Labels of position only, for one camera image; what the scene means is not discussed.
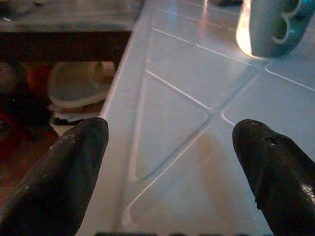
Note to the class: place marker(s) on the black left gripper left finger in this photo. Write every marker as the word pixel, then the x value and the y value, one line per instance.
pixel 56 177

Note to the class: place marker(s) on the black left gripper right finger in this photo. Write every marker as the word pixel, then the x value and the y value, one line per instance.
pixel 278 177

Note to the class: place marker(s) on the white fluffy slipper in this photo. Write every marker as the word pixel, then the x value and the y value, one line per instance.
pixel 78 86

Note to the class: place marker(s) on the white plastic storage box lid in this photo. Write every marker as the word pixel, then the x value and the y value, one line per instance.
pixel 187 123

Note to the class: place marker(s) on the dark wooden table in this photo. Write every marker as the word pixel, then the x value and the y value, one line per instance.
pixel 64 32

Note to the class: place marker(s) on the light blue ceramic mug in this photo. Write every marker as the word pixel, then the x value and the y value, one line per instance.
pixel 273 27

